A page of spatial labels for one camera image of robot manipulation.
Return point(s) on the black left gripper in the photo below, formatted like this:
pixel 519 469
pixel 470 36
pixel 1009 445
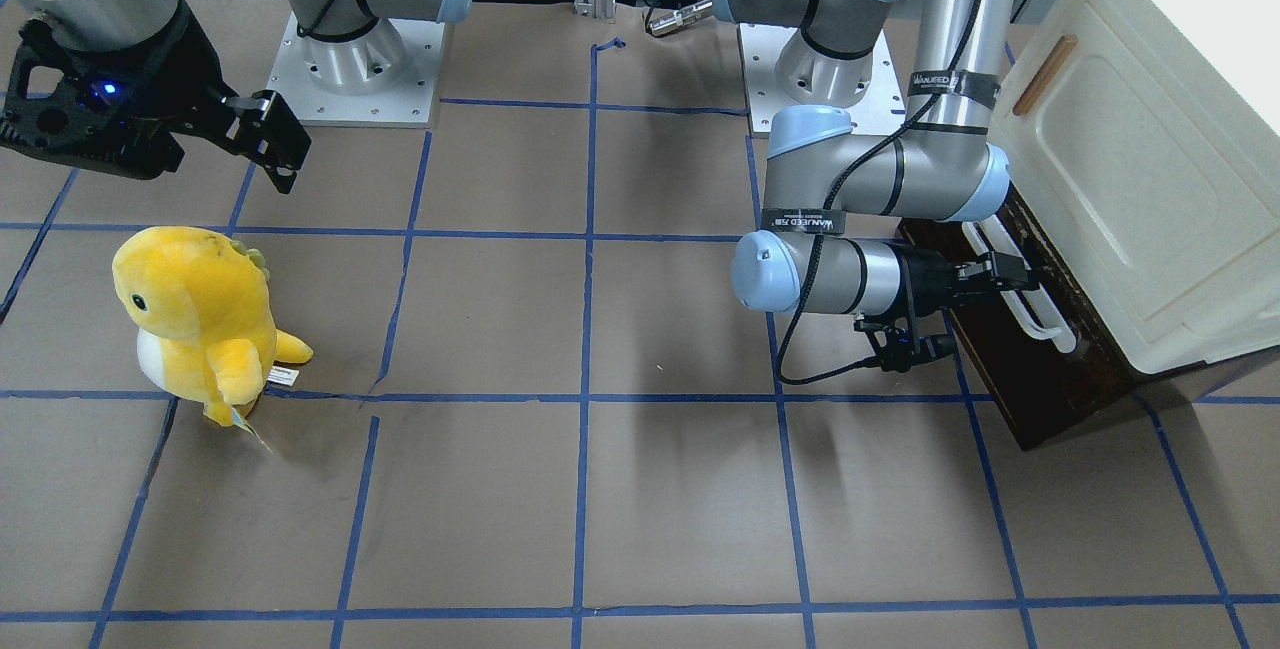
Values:
pixel 928 282

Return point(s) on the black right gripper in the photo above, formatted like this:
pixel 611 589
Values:
pixel 180 72

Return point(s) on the dark wooden drawer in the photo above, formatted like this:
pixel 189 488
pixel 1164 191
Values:
pixel 1048 371

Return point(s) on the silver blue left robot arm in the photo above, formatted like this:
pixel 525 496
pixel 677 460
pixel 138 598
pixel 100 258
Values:
pixel 820 170

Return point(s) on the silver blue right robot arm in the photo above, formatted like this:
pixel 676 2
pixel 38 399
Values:
pixel 348 47

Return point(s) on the yellow plush dinosaur toy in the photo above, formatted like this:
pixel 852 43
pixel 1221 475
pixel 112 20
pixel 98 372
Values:
pixel 200 301

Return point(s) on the cream plastic storage box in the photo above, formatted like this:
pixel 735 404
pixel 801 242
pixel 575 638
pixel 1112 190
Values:
pixel 1142 135

